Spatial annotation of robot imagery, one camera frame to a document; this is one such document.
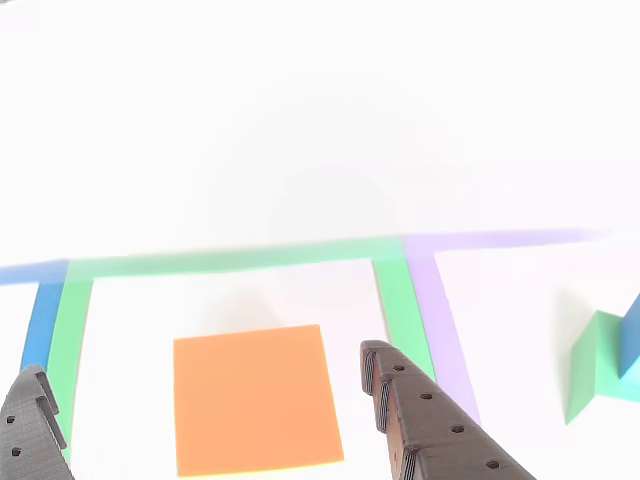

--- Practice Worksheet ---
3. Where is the purple square frame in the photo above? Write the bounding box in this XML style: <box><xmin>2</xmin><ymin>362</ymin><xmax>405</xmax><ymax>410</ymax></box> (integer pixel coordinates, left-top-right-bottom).
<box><xmin>402</xmin><ymin>227</ymin><xmax>611</xmax><ymax>429</ymax></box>

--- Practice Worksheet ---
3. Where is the green block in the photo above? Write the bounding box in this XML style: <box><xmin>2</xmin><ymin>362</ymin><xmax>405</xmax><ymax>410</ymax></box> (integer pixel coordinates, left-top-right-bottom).
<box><xmin>564</xmin><ymin>309</ymin><xmax>640</xmax><ymax>426</ymax></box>

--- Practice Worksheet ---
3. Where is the green square frame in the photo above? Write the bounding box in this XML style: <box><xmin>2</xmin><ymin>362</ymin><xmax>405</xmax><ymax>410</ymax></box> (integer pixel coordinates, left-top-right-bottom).
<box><xmin>47</xmin><ymin>237</ymin><xmax>439</xmax><ymax>466</ymax></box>

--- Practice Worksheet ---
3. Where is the blue square frame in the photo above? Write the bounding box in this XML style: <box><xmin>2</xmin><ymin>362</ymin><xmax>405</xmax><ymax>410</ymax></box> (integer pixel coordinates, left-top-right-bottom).
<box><xmin>0</xmin><ymin>259</ymin><xmax>70</xmax><ymax>374</ymax></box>

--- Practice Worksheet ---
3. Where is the small blue cube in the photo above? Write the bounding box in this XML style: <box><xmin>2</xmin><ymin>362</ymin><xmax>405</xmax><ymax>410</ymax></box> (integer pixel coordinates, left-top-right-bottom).
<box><xmin>617</xmin><ymin>294</ymin><xmax>640</xmax><ymax>380</ymax></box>

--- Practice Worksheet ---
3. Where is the orange block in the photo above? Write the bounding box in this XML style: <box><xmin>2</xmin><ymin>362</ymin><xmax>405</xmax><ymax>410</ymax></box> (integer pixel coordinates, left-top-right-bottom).
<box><xmin>172</xmin><ymin>323</ymin><xmax>345</xmax><ymax>478</ymax></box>

